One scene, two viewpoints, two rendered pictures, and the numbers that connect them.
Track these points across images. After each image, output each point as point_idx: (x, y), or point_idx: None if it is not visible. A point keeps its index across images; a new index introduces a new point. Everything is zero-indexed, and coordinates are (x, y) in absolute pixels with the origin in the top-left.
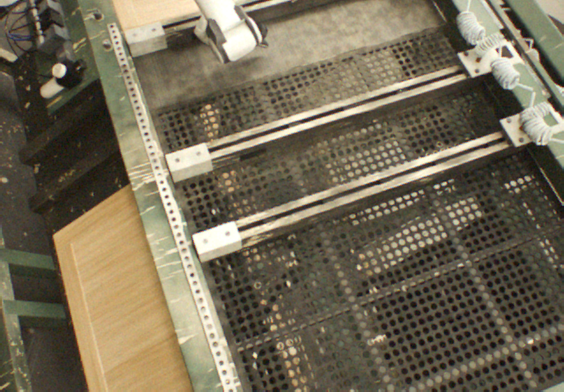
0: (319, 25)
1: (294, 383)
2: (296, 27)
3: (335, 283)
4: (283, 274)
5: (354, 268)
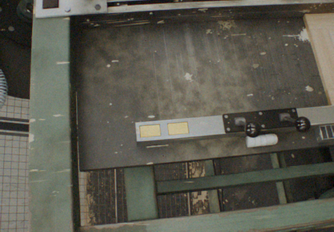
0: None
1: None
2: None
3: (125, 194)
4: (175, 171)
5: (100, 222)
